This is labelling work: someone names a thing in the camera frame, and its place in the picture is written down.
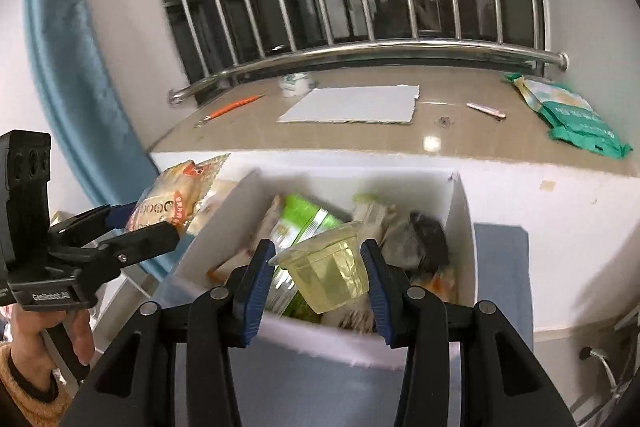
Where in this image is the blue curtain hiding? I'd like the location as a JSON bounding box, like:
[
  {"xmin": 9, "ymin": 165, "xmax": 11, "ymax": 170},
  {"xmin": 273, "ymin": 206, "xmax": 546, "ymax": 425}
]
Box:
[{"xmin": 25, "ymin": 0, "xmax": 161, "ymax": 219}]

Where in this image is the person's left hand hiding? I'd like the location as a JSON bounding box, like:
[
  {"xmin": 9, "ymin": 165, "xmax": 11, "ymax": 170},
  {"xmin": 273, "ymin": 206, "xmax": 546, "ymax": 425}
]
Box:
[{"xmin": 10, "ymin": 306, "xmax": 97, "ymax": 380}]

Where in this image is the beige snack packet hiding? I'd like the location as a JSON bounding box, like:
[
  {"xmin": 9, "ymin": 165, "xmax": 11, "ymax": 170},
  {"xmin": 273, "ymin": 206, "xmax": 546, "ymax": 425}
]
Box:
[{"xmin": 352, "ymin": 194, "xmax": 399, "ymax": 244}]

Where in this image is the steel window guard rail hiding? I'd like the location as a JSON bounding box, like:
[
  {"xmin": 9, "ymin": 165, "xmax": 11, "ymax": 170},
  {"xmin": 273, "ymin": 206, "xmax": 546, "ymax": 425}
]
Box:
[{"xmin": 125, "ymin": 0, "xmax": 571, "ymax": 108}]

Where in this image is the orange pen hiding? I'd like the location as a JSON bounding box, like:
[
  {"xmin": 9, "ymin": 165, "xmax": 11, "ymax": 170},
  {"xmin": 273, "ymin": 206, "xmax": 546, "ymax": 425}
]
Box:
[{"xmin": 195, "ymin": 94, "xmax": 267, "ymax": 128}]

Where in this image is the blue-grey table mat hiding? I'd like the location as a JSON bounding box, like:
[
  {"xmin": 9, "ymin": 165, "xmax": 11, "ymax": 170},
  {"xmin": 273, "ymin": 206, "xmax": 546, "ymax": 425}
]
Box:
[{"xmin": 107, "ymin": 223, "xmax": 535, "ymax": 427}]

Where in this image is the green snack packet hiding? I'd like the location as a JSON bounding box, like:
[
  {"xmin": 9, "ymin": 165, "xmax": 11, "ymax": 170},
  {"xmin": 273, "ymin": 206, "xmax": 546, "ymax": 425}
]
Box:
[{"xmin": 265, "ymin": 193, "xmax": 346, "ymax": 320}]

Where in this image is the clear yellow jelly cup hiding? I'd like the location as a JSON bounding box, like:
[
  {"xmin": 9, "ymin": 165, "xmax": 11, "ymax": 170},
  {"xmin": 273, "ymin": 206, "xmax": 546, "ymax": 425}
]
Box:
[{"xmin": 268, "ymin": 222, "xmax": 372, "ymax": 314}]

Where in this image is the dark snack packet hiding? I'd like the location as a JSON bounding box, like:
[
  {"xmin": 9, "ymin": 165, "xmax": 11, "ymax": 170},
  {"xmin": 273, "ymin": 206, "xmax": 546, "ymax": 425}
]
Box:
[{"xmin": 384, "ymin": 209, "xmax": 451, "ymax": 284}]

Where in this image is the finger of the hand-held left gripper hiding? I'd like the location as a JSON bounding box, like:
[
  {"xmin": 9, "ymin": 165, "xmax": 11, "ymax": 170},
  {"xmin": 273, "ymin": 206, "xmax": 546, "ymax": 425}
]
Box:
[
  {"xmin": 50, "ymin": 203, "xmax": 138, "ymax": 249},
  {"xmin": 59, "ymin": 222, "xmax": 182, "ymax": 281}
]

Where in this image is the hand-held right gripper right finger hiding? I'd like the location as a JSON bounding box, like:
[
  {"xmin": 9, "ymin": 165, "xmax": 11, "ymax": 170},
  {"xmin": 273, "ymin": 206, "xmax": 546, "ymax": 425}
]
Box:
[{"xmin": 361, "ymin": 239, "xmax": 578, "ymax": 427}]

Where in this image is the white cable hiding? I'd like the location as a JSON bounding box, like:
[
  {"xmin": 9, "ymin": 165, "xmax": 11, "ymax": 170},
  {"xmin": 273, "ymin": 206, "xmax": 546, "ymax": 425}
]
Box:
[{"xmin": 577, "ymin": 307, "xmax": 640, "ymax": 410}]

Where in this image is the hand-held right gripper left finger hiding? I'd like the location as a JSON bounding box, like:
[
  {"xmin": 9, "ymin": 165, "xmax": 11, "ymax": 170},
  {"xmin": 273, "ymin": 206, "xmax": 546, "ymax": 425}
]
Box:
[{"xmin": 60, "ymin": 239, "xmax": 277, "ymax": 427}]

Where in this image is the small white container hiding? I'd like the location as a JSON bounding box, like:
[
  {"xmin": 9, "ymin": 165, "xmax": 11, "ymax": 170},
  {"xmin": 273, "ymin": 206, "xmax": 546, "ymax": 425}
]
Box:
[{"xmin": 280, "ymin": 74, "xmax": 319, "ymax": 99}]

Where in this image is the pale green wipes packet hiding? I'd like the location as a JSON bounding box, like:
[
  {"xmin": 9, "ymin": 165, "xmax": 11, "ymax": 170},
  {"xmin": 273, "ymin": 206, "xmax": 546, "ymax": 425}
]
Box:
[{"xmin": 505, "ymin": 73, "xmax": 596, "ymax": 114}]

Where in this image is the white cardboard box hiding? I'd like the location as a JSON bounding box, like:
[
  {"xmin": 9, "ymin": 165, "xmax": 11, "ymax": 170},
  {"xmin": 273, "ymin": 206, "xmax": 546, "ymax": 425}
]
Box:
[{"xmin": 172, "ymin": 169, "xmax": 477, "ymax": 370}]

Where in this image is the orange print cracker packet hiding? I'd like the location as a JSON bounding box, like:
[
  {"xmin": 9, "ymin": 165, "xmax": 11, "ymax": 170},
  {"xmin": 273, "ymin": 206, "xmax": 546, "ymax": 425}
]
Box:
[{"xmin": 124, "ymin": 154, "xmax": 231, "ymax": 239}]

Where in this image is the white paper sheet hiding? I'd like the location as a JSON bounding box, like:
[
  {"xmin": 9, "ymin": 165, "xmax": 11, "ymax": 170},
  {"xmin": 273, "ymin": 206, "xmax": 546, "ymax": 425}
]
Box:
[{"xmin": 276, "ymin": 85, "xmax": 421, "ymax": 126}]

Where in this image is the pink white stick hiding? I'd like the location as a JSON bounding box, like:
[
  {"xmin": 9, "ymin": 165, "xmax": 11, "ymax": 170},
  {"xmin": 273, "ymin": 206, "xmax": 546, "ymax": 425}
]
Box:
[{"xmin": 466, "ymin": 102, "xmax": 507, "ymax": 120}]

